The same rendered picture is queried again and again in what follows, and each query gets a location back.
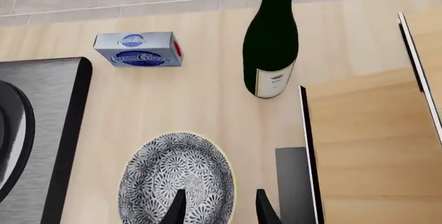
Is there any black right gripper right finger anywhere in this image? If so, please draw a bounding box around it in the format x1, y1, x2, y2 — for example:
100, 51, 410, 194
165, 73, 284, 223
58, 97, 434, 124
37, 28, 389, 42
256, 188, 283, 224

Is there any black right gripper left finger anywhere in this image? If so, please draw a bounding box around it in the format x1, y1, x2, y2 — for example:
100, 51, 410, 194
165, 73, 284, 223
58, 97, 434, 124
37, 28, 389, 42
164, 189, 187, 224

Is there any flat black stove plate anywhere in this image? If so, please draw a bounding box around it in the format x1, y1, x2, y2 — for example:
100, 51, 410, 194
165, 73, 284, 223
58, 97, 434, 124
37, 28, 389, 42
0, 56, 93, 224

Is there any pale wooden cabinet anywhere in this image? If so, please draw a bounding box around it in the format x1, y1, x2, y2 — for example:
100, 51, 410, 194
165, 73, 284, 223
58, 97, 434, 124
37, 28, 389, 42
274, 11, 442, 224

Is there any blue cream cheese box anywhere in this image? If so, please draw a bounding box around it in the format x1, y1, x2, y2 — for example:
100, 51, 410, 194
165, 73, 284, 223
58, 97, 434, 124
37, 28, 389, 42
93, 31, 184, 68

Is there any dark green wine bottle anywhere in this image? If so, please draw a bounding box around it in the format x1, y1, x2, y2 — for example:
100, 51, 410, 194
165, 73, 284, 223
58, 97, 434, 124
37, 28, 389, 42
242, 0, 300, 100

